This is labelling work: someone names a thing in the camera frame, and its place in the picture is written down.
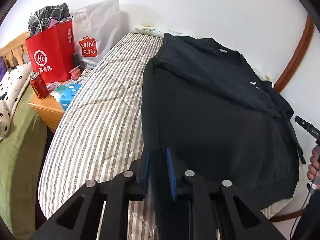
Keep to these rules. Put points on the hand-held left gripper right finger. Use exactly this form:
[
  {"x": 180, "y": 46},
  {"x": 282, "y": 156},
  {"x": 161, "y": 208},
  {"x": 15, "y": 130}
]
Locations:
[{"x": 171, "y": 175}]

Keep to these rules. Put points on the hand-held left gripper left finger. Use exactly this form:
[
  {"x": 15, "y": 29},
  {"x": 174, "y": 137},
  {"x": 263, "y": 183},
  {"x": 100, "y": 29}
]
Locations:
[{"x": 146, "y": 172}]

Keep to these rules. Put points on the black sweatshirt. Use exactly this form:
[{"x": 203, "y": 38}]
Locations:
[{"x": 212, "y": 117}]

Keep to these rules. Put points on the person's right hand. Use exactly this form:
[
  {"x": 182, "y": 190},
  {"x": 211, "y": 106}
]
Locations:
[{"x": 313, "y": 167}]

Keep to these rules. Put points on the striped bed mattress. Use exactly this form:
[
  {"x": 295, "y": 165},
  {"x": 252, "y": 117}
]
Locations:
[{"x": 100, "y": 117}]

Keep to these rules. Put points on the person's dark clothing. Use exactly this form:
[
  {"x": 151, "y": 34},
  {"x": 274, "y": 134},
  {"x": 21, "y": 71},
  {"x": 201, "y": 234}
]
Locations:
[{"x": 311, "y": 220}]

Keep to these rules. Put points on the blue tissue box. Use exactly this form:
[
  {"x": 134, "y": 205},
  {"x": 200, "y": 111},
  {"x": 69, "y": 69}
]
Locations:
[{"x": 68, "y": 95}]

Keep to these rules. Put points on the white remote control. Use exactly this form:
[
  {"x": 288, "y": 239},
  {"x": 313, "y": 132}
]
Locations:
[{"x": 87, "y": 72}]

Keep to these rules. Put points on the wooden nightstand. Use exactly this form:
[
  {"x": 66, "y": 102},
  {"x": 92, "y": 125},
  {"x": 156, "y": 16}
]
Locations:
[{"x": 47, "y": 107}]

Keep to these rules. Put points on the pink cup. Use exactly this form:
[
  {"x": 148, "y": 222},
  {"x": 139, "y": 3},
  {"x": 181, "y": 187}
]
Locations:
[{"x": 75, "y": 73}]

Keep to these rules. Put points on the green bed sheet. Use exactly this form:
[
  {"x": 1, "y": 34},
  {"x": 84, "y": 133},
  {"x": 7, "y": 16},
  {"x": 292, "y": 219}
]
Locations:
[{"x": 20, "y": 167}]

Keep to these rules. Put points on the small black bottle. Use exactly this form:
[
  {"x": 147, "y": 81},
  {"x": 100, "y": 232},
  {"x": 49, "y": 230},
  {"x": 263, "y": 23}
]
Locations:
[{"x": 76, "y": 60}]

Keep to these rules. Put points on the red drink can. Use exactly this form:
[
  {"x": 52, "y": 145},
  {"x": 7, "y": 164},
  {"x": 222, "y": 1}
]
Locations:
[{"x": 38, "y": 87}]

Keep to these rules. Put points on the white printed bed sheet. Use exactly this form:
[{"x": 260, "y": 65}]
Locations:
[{"x": 150, "y": 29}]

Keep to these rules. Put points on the white plastic bag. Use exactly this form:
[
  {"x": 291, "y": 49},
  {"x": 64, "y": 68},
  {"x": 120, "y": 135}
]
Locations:
[{"x": 100, "y": 30}]

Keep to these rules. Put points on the red paper bag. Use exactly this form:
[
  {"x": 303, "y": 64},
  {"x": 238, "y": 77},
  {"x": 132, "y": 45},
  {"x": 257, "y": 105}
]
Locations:
[{"x": 50, "y": 55}]

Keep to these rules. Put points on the white floral pillow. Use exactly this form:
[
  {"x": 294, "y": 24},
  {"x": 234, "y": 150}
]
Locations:
[{"x": 12, "y": 85}]

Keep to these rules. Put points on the wooden headboard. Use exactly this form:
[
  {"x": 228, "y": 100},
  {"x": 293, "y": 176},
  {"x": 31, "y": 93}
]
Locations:
[{"x": 15, "y": 50}]

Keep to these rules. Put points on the dark checked cloth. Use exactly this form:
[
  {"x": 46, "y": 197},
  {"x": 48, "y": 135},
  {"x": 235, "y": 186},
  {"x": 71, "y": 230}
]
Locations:
[{"x": 50, "y": 12}]

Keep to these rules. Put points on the wooden wall trim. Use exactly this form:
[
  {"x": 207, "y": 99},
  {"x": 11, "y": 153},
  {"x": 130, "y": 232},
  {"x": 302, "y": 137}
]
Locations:
[{"x": 300, "y": 55}]

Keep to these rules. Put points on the wooden bed frame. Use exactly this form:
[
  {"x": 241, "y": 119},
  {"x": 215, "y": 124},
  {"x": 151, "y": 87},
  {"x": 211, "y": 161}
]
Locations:
[{"x": 287, "y": 216}]

